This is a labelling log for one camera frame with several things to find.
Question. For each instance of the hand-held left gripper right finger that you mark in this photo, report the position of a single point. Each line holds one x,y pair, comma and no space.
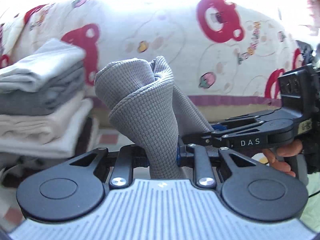
178,155

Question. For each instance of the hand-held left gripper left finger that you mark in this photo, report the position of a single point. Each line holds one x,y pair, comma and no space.
138,160

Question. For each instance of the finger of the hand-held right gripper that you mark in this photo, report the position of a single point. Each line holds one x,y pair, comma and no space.
225,131
250,117

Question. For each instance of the grey waffle-knit sweater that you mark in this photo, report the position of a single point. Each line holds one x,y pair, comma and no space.
145,120

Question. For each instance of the stack of folded clothes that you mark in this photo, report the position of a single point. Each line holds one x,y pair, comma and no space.
37,92

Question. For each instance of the person's right hand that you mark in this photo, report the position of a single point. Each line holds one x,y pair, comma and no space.
280,162

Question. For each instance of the cream bed base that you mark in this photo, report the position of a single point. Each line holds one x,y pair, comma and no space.
237,111

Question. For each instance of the light green quilted cloth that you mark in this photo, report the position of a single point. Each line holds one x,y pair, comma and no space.
313,210

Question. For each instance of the bear-print bed blanket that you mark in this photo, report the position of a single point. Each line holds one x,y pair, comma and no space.
175,30

